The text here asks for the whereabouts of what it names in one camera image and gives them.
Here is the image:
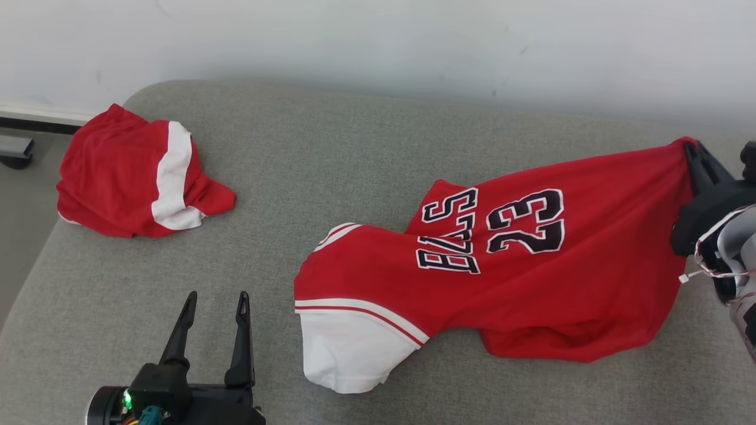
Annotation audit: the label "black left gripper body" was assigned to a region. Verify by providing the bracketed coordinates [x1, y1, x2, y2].
[127, 362, 266, 425]

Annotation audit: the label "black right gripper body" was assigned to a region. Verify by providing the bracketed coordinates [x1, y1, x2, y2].
[670, 180, 756, 258]

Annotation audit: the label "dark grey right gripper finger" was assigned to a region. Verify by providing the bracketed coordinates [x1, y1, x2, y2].
[696, 140, 737, 186]
[684, 140, 714, 197]

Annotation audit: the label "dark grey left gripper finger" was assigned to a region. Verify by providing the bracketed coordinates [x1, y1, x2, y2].
[224, 292, 256, 388]
[158, 291, 198, 370]

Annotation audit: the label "red basketball jersey number 23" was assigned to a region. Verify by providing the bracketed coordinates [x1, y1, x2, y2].
[294, 137, 698, 394]

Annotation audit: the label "red shorts with white stripe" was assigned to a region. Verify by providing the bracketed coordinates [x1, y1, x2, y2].
[56, 103, 237, 239]

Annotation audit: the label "white and black skirting board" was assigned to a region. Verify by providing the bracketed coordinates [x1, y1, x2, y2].
[0, 105, 95, 136]

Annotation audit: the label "white red right arm cable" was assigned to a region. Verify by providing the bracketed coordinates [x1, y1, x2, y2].
[678, 204, 756, 285]

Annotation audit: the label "grey metal frame bar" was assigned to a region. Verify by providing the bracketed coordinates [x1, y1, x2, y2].
[0, 135, 35, 171]

